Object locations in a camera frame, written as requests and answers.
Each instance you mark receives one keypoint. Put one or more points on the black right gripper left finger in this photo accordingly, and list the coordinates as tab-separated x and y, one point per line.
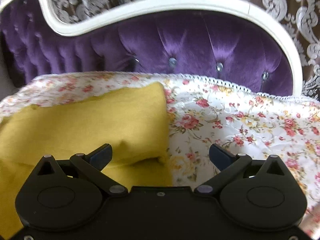
90	166

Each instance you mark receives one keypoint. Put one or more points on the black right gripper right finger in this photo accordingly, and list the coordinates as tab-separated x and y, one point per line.
230	166

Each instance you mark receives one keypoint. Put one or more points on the mustard yellow sweater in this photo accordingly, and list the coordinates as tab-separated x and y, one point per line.
134	121

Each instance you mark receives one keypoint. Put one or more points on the floral bed cover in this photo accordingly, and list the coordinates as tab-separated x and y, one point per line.
203	111

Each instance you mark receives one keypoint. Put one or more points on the grey pillow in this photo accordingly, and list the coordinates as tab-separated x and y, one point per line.
8	86

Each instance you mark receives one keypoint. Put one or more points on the purple tufted white-framed headboard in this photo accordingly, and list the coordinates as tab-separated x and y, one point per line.
175	42

